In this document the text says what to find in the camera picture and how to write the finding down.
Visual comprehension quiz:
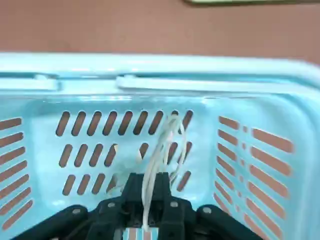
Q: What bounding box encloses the blue slotted plastic basket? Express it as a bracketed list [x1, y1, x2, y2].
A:
[0, 51, 320, 240]

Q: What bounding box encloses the white charger with cable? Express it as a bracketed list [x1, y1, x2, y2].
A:
[107, 111, 193, 230]

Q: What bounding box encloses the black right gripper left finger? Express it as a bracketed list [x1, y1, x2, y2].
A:
[9, 172, 148, 240]

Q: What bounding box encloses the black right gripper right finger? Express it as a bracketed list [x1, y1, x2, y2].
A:
[149, 171, 283, 240]

